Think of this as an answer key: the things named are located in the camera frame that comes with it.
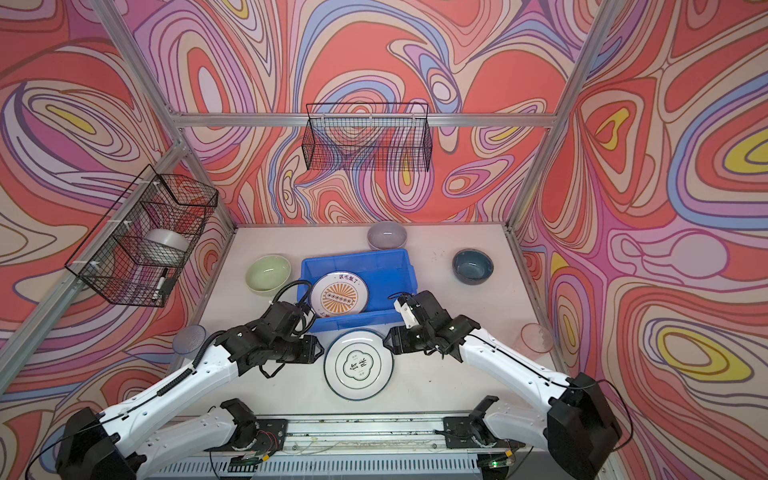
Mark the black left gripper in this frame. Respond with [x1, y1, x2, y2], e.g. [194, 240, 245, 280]
[271, 336, 330, 365]

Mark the orange sunburst plate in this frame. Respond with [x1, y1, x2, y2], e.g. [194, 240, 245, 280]
[310, 271, 369, 318]

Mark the white clover outline plate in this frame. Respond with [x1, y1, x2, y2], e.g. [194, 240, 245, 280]
[323, 329, 394, 401]

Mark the blue plastic bin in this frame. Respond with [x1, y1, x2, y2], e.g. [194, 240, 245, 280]
[297, 249, 418, 333]

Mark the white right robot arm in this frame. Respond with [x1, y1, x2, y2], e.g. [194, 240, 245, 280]
[384, 290, 622, 479]

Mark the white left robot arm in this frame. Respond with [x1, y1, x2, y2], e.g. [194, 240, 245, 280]
[55, 300, 323, 479]

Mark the green bowl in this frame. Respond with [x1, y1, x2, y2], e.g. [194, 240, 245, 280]
[244, 254, 292, 296]

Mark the dark blue bowl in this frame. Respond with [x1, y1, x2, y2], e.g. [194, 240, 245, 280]
[452, 249, 495, 285]

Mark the clear blue plastic cup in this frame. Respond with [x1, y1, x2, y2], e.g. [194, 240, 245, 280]
[172, 324, 207, 357]

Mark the clear pink plastic cup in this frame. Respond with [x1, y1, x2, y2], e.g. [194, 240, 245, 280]
[512, 323, 554, 361]

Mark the grey purple bowl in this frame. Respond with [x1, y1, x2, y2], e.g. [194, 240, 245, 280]
[366, 221, 408, 250]

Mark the white tape roll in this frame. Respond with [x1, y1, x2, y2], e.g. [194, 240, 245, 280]
[140, 228, 190, 267]

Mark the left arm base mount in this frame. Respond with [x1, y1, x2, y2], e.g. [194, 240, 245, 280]
[207, 418, 288, 454]

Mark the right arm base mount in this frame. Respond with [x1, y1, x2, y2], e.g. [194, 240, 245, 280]
[434, 416, 525, 451]

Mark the black wire basket left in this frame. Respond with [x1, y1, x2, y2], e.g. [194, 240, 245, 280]
[65, 166, 219, 308]

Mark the black wire basket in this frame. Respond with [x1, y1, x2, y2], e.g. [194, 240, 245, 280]
[301, 101, 433, 172]
[65, 166, 219, 308]

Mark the black wire basket back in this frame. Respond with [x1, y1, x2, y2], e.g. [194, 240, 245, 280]
[301, 101, 433, 172]

